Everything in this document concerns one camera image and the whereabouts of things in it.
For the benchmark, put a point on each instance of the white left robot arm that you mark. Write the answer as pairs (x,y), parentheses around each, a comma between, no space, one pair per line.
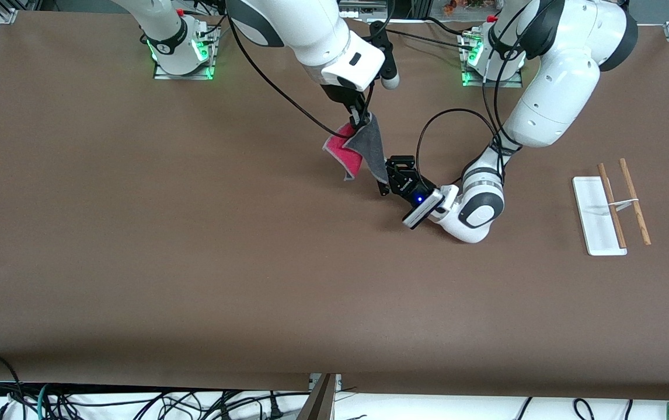
(556,99)

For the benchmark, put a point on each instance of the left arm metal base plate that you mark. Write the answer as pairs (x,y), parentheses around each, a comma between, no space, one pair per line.
(495,83)

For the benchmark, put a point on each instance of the white power strip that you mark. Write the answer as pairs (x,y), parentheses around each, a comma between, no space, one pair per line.
(358,7)

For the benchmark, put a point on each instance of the brown table cover sheet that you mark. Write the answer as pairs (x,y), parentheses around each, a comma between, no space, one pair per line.
(334,291)

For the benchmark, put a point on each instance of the brown grey angled beam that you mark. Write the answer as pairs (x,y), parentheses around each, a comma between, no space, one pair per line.
(320,402)

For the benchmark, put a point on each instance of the orange background objects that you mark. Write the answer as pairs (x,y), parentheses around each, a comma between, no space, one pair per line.
(463,6)

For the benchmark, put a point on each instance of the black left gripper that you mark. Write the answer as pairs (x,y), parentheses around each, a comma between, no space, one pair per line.
(406,184)

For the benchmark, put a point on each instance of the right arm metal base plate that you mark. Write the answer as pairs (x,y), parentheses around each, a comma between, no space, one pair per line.
(183,76)

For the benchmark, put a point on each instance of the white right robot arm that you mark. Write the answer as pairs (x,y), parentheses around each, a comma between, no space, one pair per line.
(311,29)

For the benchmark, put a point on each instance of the white rack with wooden bars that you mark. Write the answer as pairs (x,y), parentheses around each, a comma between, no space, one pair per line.
(594,221)

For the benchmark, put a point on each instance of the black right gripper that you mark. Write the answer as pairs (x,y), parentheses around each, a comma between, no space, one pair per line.
(343,95)

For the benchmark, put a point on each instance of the small metal edge bracket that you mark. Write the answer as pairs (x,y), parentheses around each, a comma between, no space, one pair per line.
(338,382)

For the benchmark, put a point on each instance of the grey and pink towel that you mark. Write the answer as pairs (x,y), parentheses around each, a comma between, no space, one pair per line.
(369,146)

